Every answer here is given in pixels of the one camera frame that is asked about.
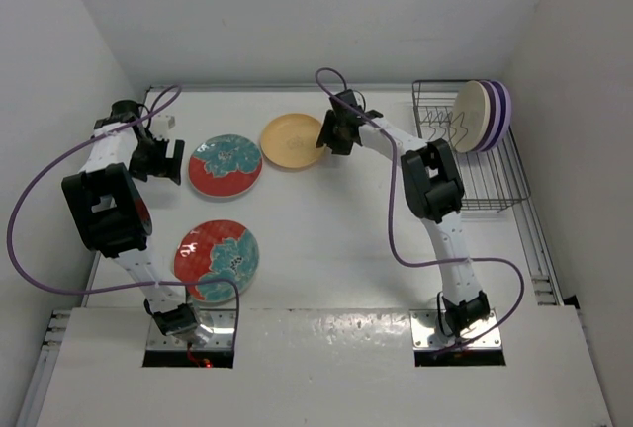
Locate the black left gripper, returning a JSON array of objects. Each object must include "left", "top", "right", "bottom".
[{"left": 128, "top": 134, "right": 183, "bottom": 184}]

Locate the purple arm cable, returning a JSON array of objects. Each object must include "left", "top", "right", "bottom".
[
  {"left": 7, "top": 83, "right": 242, "bottom": 349},
  {"left": 315, "top": 67, "right": 525, "bottom": 354}
]

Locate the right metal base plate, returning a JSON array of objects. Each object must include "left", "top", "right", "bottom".
[{"left": 409, "top": 309, "right": 502, "bottom": 352}]

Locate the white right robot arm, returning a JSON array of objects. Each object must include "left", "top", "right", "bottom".
[{"left": 316, "top": 105, "right": 490, "bottom": 337}]

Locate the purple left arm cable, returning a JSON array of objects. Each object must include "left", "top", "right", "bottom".
[{"left": 7, "top": 83, "right": 242, "bottom": 349}]

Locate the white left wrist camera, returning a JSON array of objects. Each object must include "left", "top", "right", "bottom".
[{"left": 149, "top": 115, "right": 175, "bottom": 141}]

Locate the red teal floral plate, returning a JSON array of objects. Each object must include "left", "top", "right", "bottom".
[
  {"left": 173, "top": 219, "right": 259, "bottom": 304},
  {"left": 188, "top": 134, "right": 263, "bottom": 199}
]

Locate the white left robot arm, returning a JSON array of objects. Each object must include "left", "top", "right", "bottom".
[{"left": 61, "top": 100, "right": 199, "bottom": 345}]

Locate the grey wire dish rack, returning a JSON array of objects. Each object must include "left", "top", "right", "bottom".
[{"left": 411, "top": 80, "right": 531, "bottom": 213}]

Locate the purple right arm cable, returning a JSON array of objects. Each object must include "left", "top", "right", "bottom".
[{"left": 315, "top": 67, "right": 525, "bottom": 354}]

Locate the red teal floral plate upper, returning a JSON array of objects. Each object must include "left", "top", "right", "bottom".
[{"left": 188, "top": 134, "right": 263, "bottom": 199}]

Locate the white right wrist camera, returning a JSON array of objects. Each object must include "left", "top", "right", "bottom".
[{"left": 329, "top": 89, "right": 361, "bottom": 110}]

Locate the red teal floral plate lower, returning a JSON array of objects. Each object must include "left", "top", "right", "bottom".
[{"left": 173, "top": 219, "right": 259, "bottom": 304}]

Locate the metal base plate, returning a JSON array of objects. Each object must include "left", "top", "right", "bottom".
[
  {"left": 409, "top": 309, "right": 502, "bottom": 352},
  {"left": 145, "top": 309, "right": 236, "bottom": 352}
]

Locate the lavender plate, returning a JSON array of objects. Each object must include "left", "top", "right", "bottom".
[
  {"left": 485, "top": 80, "right": 502, "bottom": 151},
  {"left": 492, "top": 80, "right": 512, "bottom": 146}
]

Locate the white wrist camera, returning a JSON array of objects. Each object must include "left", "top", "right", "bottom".
[
  {"left": 329, "top": 89, "right": 361, "bottom": 110},
  {"left": 149, "top": 115, "right": 175, "bottom": 141}
]

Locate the orange plate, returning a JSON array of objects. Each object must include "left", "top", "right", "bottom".
[{"left": 260, "top": 113, "right": 325, "bottom": 170}]

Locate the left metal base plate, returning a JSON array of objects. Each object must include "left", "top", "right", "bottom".
[{"left": 145, "top": 309, "right": 236, "bottom": 352}]

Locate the cream plate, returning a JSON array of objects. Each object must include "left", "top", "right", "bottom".
[{"left": 450, "top": 80, "right": 493, "bottom": 153}]

